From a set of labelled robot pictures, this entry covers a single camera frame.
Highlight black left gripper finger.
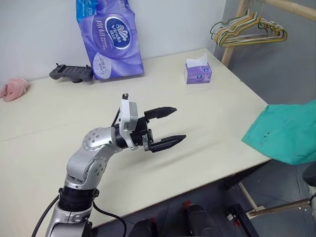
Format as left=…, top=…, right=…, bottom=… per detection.
left=149, top=134, right=187, bottom=154
left=144, top=106, right=178, bottom=122

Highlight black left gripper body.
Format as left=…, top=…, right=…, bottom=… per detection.
left=130, top=115, right=155, bottom=153

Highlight green shorts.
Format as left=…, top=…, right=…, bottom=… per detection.
left=241, top=99, right=316, bottom=165

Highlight small purple tissue box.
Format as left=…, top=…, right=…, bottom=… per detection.
left=184, top=54, right=213, bottom=84

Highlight dark rounded block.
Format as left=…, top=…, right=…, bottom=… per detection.
left=182, top=201, right=220, bottom=237
left=129, top=218, right=158, bottom=237

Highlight purple tissue multipack bag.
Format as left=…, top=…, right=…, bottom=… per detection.
left=75, top=0, right=145, bottom=81

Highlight black handheld controller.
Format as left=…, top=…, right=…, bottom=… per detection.
left=48, top=63, right=94, bottom=83

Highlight pink plush cloth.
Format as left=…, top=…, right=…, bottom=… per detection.
left=0, top=77, right=30, bottom=102

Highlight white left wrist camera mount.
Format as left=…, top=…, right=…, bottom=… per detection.
left=118, top=93, right=139, bottom=150

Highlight black metal table frame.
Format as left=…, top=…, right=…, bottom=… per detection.
left=221, top=161, right=274, bottom=237

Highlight yellow wire hanger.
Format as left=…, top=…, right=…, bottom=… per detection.
left=217, top=11, right=288, bottom=48

